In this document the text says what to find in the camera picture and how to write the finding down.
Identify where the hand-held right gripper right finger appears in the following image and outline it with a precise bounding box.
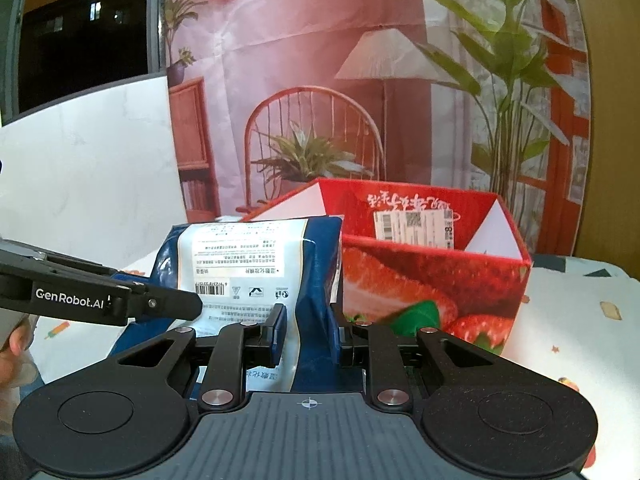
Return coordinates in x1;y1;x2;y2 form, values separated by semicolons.
331;304;502;407

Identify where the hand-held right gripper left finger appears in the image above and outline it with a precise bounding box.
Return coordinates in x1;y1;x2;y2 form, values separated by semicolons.
116;304;289;411

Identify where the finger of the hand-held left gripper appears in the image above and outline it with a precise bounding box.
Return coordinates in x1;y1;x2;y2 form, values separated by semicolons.
112;280;204;322

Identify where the blue and white packet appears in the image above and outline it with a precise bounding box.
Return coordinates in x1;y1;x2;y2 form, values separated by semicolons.
107;215;346;393

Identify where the red strawberry print box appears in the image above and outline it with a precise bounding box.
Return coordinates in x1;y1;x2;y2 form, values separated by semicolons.
240;177;533;358

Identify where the person's left hand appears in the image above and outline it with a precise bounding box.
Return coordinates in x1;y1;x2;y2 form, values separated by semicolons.
0;312;40;390

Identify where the white marble board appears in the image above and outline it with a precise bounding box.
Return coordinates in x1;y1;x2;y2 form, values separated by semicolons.
0;75;188;281

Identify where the wooden panel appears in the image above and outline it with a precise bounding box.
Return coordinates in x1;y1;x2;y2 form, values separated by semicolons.
565;0;640;281

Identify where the grey window frame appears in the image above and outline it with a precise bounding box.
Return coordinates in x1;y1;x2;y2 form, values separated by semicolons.
0;0;167;126

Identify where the printed wall tapestry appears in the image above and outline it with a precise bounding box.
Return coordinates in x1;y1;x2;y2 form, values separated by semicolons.
162;0;593;261

